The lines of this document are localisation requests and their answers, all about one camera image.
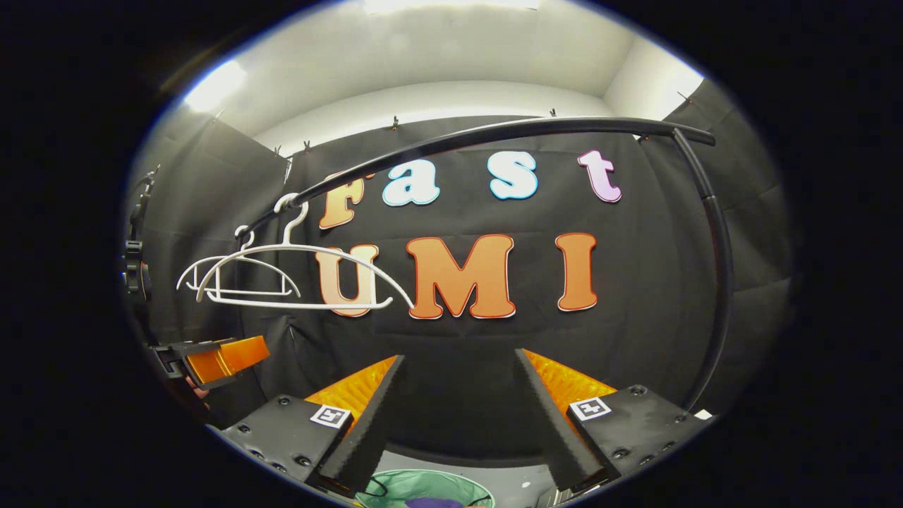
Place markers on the green laundry hamper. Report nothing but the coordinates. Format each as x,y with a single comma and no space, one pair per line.
423,487

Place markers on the black clothes rack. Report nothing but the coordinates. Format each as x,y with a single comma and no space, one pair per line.
564,125

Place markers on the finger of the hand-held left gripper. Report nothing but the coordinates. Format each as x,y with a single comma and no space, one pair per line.
226,358

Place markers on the black equipment stand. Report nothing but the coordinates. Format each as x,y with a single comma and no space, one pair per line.
134,268

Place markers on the white clothes hanger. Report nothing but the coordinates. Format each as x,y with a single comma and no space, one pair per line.
303,305
243,259

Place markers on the small ceiling light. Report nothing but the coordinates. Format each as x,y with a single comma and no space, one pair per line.
215,85

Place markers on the large ceiling light panel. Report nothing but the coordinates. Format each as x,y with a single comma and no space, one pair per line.
451,5

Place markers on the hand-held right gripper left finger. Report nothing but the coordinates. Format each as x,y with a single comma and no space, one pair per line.
370,437

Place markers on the black backdrop cloth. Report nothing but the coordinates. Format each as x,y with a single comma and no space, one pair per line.
458,367

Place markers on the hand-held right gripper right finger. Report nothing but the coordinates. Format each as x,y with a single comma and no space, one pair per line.
557,437

